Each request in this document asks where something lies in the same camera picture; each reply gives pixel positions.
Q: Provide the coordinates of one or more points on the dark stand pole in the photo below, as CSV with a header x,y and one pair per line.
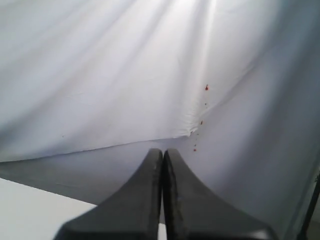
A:
x,y
302,235

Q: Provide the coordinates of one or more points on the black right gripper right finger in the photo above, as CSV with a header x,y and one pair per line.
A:
x,y
193,212

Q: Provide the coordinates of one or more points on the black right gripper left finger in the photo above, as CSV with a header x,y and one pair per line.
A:
x,y
131,213

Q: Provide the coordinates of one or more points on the white backdrop cloth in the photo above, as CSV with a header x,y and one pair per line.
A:
x,y
87,87

